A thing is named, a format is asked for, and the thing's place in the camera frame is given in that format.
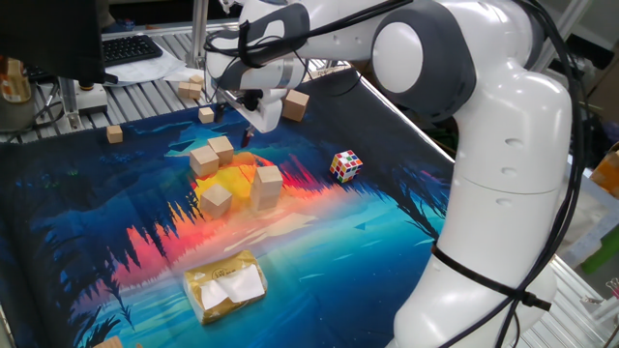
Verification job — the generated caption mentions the aluminium upright post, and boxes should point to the aluminium upright post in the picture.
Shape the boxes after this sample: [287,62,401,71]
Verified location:
[186,0,210,70]

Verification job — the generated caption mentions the Rubik's cube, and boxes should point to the Rubik's cube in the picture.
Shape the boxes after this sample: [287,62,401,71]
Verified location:
[329,149,364,185]

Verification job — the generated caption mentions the grey round container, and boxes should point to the grey round container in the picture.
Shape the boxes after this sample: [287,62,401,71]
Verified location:
[0,94,38,134]

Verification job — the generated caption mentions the aluminium diagonal strut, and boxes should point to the aluminium diagonal strut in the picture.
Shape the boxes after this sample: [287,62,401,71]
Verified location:
[536,0,595,70]

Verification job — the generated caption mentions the orange box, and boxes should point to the orange box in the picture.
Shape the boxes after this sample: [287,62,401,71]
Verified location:
[589,142,619,199]

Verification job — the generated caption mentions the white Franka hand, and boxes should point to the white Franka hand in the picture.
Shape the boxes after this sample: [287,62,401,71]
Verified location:
[215,89,285,150]

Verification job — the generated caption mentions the white emergency stop box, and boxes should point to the white emergency stop box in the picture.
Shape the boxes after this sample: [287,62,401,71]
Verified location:
[76,80,109,117]

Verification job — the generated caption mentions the gold tissue pack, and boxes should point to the gold tissue pack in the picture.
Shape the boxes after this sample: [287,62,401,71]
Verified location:
[182,248,269,326]

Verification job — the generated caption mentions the black keyboard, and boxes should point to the black keyboard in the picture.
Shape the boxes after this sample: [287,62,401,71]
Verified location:
[101,33,164,69]

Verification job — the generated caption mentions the aluminium upright bracket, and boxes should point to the aluminium upright bracket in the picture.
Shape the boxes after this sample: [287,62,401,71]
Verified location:
[56,76,82,131]

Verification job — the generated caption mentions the colourful sunset printed mat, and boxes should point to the colourful sunset printed mat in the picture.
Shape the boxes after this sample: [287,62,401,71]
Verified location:
[0,67,456,348]

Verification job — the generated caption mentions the white paper sheets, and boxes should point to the white paper sheets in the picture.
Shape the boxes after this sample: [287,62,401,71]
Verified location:
[103,43,188,89]

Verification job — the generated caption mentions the black monitor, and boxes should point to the black monitor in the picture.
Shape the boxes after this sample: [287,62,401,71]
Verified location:
[0,0,120,86]

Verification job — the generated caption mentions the green bin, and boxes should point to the green bin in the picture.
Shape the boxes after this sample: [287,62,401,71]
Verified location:
[581,225,619,275]

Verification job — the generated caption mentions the large plain wooden cube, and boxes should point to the large plain wooden cube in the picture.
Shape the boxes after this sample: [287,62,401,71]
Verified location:
[281,89,311,124]
[198,183,234,220]
[189,145,221,178]
[252,164,284,197]
[207,135,236,166]
[249,186,280,212]

